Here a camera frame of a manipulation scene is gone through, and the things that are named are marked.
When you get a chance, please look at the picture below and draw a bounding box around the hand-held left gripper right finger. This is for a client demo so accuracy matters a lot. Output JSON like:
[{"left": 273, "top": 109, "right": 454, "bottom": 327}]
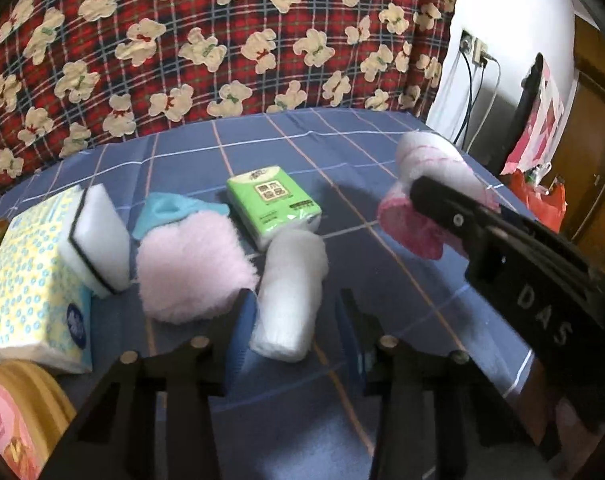
[{"left": 335, "top": 287, "right": 555, "bottom": 480}]

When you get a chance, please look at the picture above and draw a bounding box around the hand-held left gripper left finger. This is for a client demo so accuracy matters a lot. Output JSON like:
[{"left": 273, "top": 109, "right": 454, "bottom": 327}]
[{"left": 37, "top": 287, "right": 259, "bottom": 480}]

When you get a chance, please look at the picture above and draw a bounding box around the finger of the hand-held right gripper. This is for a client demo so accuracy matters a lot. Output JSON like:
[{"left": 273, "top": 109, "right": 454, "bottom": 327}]
[{"left": 409, "top": 175, "right": 504, "bottom": 262}]

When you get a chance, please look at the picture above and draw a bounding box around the white pink towel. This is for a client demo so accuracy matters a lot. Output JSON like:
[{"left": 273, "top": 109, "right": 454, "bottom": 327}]
[{"left": 377, "top": 131, "right": 500, "bottom": 261}]

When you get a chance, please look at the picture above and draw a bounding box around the green tissue pack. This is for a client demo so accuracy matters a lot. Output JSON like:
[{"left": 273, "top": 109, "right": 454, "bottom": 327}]
[{"left": 226, "top": 166, "right": 323, "bottom": 252}]

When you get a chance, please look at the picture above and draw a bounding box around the teal cloth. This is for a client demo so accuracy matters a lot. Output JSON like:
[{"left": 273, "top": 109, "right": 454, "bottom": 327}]
[{"left": 131, "top": 191, "right": 230, "bottom": 241}]

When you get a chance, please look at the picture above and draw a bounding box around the person's right hand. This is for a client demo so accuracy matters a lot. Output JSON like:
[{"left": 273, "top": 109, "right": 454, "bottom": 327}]
[{"left": 505, "top": 352, "right": 603, "bottom": 461}]

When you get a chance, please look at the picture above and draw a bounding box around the pink fluffy cloth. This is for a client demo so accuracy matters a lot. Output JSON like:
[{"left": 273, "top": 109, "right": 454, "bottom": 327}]
[{"left": 135, "top": 210, "right": 260, "bottom": 323}]

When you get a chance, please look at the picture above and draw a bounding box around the orange plastic bag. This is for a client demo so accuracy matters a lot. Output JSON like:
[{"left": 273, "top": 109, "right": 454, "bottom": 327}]
[{"left": 509, "top": 169, "right": 568, "bottom": 233}]

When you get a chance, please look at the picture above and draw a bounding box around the blue plaid tablecloth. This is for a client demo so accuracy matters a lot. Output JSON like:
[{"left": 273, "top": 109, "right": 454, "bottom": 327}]
[{"left": 0, "top": 107, "right": 548, "bottom": 480}]

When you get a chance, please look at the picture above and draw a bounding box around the black chair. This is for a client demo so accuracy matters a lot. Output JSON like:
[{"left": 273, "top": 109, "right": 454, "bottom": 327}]
[{"left": 487, "top": 52, "right": 545, "bottom": 176}]

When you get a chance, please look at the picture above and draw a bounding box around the pink patchwork cloth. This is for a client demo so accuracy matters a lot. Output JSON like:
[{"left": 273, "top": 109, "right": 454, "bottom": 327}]
[{"left": 499, "top": 57, "right": 565, "bottom": 176}]

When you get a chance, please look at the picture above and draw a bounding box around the wooden door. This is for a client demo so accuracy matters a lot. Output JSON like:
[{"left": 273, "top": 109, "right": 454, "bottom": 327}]
[{"left": 557, "top": 10, "right": 605, "bottom": 281}]

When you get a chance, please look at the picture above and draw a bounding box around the white sponge with dark layer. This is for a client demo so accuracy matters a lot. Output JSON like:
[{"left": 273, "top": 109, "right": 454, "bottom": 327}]
[{"left": 68, "top": 183, "right": 132, "bottom": 297}]

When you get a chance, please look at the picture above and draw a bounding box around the yellow dotted tissue box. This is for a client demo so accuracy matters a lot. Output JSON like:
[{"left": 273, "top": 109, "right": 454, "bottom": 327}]
[{"left": 0, "top": 185, "right": 94, "bottom": 375}]

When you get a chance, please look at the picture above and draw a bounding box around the red plaid bear print blanket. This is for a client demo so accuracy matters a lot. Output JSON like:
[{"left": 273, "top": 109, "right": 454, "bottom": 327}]
[{"left": 0, "top": 0, "right": 460, "bottom": 206}]

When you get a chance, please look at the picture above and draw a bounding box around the black cable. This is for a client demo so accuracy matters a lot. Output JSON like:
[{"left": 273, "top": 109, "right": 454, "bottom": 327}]
[
  {"left": 463, "top": 62, "right": 486, "bottom": 152},
  {"left": 449, "top": 52, "right": 472, "bottom": 148}
]

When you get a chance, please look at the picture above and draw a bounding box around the white cable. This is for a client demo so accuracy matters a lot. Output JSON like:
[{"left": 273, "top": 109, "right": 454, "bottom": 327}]
[{"left": 469, "top": 54, "right": 501, "bottom": 148}]

